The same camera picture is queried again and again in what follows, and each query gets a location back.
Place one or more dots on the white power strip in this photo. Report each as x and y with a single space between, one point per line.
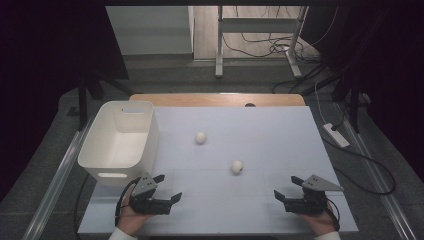
336 136

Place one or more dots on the white ball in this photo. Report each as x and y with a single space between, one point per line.
200 137
237 166

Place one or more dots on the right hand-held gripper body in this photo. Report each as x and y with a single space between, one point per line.
308 201

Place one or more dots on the person's right hand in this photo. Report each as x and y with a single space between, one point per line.
318 223

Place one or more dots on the person's left hand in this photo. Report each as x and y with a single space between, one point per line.
128 221

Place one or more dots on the wooden table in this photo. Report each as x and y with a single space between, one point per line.
200 100

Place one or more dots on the pale blue table mat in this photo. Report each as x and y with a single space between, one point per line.
266 140

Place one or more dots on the white metal stand frame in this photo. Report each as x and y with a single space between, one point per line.
258 25

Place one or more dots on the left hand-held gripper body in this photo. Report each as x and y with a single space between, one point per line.
150 205

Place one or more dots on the white plastic bin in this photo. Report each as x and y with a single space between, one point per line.
116 146

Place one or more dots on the black tripod stand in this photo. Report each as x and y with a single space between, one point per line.
353 100
82 100

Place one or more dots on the aluminium rail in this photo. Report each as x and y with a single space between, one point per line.
380 186
53 193

